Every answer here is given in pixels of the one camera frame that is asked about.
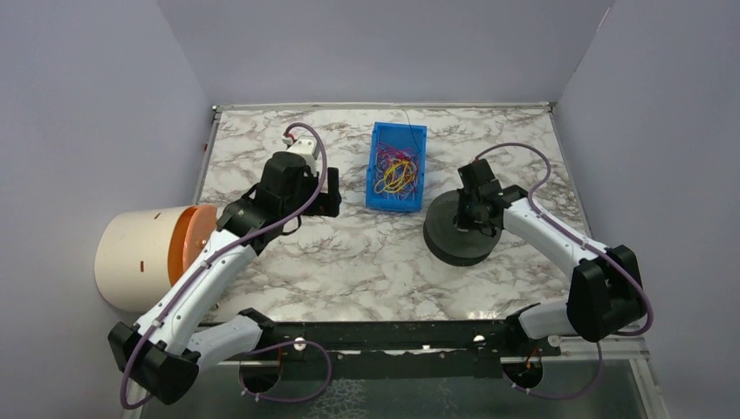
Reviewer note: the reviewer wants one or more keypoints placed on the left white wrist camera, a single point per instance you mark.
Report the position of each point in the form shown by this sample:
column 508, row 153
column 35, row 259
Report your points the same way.
column 305, row 147

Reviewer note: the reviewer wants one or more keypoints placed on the blue plastic bin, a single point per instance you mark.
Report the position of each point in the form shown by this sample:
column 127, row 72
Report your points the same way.
column 396, row 167

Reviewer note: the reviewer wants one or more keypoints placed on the black cable spool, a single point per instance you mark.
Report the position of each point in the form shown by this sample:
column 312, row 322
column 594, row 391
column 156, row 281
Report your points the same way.
column 451, row 244

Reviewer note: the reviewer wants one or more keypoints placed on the cream cylinder with orange lid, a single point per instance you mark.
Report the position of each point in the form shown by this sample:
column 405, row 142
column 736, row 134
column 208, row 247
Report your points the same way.
column 142, row 254

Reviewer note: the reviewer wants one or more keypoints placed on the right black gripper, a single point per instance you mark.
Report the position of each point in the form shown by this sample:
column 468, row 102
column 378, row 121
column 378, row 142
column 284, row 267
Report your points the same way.
column 473, row 208

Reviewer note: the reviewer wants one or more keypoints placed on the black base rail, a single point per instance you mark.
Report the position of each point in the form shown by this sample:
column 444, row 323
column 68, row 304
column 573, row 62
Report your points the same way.
column 377, row 350

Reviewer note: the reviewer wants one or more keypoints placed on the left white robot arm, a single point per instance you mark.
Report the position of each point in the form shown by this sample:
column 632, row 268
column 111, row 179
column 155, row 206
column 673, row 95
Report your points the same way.
column 161, row 354

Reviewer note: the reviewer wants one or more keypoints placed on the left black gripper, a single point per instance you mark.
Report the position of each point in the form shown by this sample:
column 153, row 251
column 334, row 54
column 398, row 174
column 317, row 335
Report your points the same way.
column 326, row 188

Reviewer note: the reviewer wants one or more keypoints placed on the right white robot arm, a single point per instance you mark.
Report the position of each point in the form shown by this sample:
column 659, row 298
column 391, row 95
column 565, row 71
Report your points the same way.
column 605, row 293

